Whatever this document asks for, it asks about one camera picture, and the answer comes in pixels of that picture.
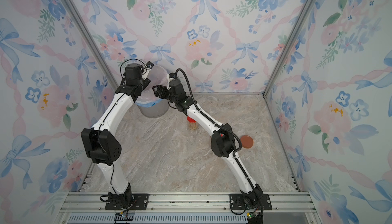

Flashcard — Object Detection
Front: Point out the orange jar lid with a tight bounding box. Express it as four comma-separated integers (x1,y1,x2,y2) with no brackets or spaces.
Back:
241,135,254,149

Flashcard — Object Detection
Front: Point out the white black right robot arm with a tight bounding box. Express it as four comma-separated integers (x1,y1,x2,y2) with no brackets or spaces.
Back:
153,80,263,210

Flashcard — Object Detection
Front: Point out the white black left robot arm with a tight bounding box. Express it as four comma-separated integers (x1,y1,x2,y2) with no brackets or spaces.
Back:
81,63,151,209

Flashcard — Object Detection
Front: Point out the pink trash bag liner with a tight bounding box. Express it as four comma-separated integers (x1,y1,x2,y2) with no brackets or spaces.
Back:
135,65,168,108

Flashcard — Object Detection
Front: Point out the metal mesh trash bin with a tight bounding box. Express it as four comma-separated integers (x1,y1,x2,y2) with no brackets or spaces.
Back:
136,99,169,118

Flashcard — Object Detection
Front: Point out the thin black left cable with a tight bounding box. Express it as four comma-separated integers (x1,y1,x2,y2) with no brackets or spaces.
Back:
120,58,148,79

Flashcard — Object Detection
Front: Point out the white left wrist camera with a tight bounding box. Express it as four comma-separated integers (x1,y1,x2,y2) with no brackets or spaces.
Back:
142,61,154,80

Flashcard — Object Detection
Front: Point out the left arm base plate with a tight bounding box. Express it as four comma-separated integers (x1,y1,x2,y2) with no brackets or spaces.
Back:
104,192,150,211

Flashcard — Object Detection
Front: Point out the aluminium corner post left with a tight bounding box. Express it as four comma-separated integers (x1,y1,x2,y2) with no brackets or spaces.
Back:
61,0,118,91

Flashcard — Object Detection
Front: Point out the aluminium corner post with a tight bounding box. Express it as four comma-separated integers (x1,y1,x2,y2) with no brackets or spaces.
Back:
262,0,316,99
61,0,118,91

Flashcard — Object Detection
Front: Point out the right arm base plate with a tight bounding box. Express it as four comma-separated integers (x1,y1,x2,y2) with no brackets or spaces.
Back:
229,193,272,211

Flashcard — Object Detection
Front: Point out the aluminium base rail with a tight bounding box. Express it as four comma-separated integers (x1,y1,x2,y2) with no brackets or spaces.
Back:
54,192,321,224

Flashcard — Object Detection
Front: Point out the aluminium corner post right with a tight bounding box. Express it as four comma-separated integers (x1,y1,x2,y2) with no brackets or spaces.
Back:
262,0,316,99

